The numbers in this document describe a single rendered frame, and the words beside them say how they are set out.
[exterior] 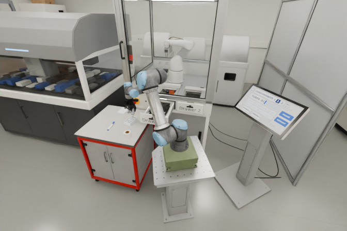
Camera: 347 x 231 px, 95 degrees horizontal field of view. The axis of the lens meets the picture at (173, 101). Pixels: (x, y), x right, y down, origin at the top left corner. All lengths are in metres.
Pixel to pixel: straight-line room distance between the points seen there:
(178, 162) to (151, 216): 0.87
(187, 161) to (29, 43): 1.88
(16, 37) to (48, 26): 0.40
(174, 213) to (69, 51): 1.89
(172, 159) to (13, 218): 1.77
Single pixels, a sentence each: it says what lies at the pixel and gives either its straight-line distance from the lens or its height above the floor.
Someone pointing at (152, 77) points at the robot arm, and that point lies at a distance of 1.07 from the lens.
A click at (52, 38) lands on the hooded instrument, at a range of 2.00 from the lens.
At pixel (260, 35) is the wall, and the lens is 5.04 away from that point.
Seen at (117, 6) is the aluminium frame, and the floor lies 1.84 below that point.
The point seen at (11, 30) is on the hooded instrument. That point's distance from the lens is 2.40.
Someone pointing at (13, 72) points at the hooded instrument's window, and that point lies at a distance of 2.63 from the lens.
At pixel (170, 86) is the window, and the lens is 1.75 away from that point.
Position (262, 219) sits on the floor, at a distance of 2.18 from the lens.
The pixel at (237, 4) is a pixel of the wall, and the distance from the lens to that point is 4.87.
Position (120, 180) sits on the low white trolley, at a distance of 2.07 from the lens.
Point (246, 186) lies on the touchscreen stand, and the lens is 2.28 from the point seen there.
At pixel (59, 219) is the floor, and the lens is 2.25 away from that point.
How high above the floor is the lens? 1.79
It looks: 29 degrees down
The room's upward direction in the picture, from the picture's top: 1 degrees clockwise
